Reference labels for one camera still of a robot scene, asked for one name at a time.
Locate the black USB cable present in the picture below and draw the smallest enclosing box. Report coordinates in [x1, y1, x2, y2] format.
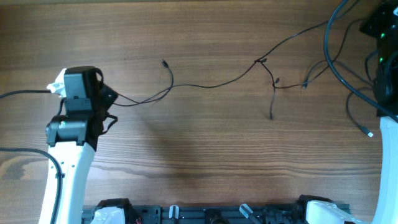
[303, 59, 374, 138]
[112, 18, 330, 108]

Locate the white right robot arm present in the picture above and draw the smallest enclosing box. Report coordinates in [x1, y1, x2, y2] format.
[360, 1, 397, 223]

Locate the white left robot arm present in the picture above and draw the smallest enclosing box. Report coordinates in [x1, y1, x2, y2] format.
[39, 66, 117, 223]

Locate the black left camera cable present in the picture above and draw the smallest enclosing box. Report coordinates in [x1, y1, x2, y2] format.
[0, 89, 65, 224]

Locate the black camera cable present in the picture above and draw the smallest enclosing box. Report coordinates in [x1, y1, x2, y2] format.
[0, 89, 65, 224]
[323, 0, 398, 124]

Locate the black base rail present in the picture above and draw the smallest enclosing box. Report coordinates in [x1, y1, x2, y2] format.
[82, 195, 352, 224]

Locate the black right camera cable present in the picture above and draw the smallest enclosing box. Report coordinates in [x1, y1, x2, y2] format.
[323, 0, 398, 124]

